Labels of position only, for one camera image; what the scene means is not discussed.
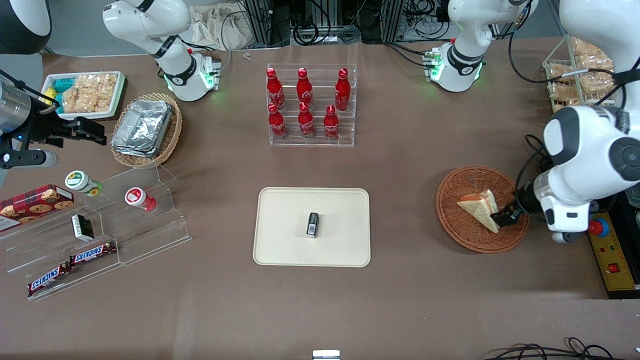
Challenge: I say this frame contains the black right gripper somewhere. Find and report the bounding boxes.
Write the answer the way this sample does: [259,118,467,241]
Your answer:
[22,114,108,150]

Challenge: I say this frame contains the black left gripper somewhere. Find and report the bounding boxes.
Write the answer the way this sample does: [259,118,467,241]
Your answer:
[491,181,537,229]

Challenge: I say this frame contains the triangle sandwich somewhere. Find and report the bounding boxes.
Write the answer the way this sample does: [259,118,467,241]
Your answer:
[456,189,501,234]

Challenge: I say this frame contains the brown round wicker basket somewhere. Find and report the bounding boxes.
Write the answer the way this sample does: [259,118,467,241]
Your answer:
[435,165,530,254]

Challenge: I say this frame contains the white rectangular snack tray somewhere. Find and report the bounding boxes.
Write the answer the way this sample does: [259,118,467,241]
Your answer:
[40,71,127,121]

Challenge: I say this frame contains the light oval wicker basket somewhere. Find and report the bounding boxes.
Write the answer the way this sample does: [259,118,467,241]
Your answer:
[110,92,183,169]

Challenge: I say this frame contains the beige plastic tray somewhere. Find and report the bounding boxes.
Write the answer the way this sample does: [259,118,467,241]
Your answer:
[253,187,372,268]

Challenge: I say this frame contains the rice cracker bag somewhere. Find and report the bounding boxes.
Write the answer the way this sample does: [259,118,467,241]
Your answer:
[61,73,118,114]

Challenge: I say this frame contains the cup with sunflower lid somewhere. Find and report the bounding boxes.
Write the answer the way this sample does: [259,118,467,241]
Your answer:
[65,170,104,197]

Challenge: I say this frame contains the stacked foil containers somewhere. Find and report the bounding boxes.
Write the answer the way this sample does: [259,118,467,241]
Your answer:
[111,99,173,158]

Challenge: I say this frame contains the cup with red lid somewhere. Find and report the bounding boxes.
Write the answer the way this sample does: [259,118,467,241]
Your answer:
[125,187,157,212]

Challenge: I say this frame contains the red cookie box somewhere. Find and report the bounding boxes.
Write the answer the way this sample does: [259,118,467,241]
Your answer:
[0,184,75,232]

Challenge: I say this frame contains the small black white box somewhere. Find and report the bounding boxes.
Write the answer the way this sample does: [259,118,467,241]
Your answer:
[71,214,95,242]

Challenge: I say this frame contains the yellow control box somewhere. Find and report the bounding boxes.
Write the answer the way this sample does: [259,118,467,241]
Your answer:
[586,210,640,293]

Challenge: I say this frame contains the clear acrylic step shelf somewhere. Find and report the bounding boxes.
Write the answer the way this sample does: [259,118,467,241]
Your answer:
[0,162,192,302]

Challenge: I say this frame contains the snickers chocolate bar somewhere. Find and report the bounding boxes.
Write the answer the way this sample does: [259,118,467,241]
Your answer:
[27,262,72,297]
[69,241,117,267]

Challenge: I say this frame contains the black appliance housing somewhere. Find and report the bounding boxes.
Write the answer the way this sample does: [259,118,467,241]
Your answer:
[606,192,640,301]

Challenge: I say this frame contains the fried snack packet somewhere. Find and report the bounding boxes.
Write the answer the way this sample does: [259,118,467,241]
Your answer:
[547,62,585,107]
[570,39,615,72]

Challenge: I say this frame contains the beige cloth bag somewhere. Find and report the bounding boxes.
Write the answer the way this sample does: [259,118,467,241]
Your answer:
[189,4,257,51]

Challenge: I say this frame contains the red cola bottle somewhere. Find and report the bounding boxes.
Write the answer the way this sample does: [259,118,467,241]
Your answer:
[323,104,341,141]
[296,67,314,108]
[267,102,288,141]
[298,101,316,140]
[335,68,352,112]
[266,68,286,111]

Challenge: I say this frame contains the clear acrylic bottle rack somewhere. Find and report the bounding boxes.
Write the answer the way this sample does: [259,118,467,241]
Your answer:
[266,63,358,147]

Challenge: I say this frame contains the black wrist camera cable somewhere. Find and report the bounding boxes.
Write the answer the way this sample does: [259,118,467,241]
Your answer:
[514,134,553,223]

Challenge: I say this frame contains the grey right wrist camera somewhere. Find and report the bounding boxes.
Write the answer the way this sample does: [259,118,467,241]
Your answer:
[0,149,59,170]

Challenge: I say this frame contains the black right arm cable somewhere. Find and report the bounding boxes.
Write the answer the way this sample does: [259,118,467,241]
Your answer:
[0,70,62,109]

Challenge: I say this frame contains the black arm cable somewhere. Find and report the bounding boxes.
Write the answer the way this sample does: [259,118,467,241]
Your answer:
[508,0,631,108]
[0,70,62,109]

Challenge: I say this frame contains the black floor cables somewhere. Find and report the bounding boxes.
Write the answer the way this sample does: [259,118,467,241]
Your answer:
[484,337,640,360]

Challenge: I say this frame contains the wire basket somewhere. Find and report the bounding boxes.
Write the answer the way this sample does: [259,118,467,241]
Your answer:
[542,36,621,115]

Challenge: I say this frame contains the black base cables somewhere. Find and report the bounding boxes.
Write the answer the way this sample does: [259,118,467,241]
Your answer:
[384,42,437,69]

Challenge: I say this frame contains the black cable coil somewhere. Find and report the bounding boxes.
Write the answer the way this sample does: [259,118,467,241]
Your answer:
[292,20,321,47]

